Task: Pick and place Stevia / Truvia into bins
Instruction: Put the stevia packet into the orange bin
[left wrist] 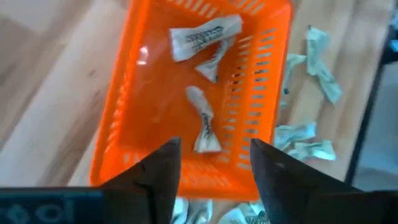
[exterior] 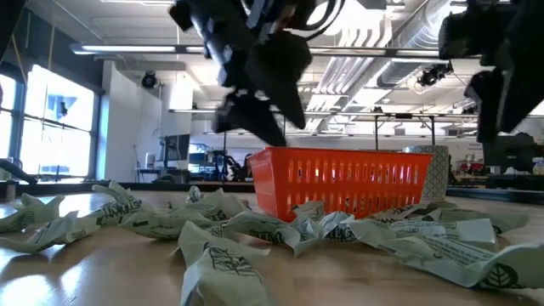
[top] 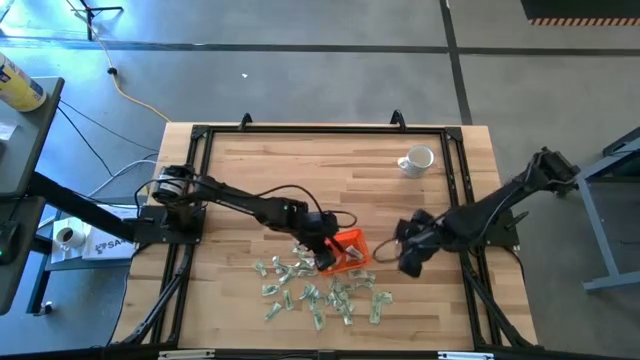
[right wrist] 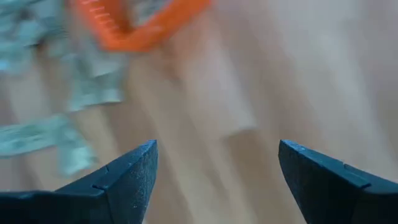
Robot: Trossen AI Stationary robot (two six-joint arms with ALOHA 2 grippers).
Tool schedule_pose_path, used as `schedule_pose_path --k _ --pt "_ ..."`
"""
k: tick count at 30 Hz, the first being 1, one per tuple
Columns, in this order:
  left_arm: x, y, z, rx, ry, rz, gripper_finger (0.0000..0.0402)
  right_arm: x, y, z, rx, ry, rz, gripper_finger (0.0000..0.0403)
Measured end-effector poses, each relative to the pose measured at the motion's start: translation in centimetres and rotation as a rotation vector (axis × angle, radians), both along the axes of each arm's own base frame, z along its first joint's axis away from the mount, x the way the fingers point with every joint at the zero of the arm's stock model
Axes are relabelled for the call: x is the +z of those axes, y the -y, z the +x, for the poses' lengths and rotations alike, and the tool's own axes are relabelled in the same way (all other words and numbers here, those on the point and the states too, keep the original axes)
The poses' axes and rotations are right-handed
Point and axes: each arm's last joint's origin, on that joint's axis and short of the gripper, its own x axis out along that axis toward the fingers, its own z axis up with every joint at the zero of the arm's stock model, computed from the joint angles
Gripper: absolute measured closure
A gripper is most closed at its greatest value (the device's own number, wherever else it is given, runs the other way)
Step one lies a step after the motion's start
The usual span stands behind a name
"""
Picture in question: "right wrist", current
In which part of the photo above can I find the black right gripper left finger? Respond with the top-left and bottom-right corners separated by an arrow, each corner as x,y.
0,139 -> 159,224

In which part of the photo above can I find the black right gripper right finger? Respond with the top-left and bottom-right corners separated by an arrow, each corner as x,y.
278,139 -> 398,224

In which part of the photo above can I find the orange plastic slotted basket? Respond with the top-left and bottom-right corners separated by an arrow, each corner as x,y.
70,0 -> 214,53

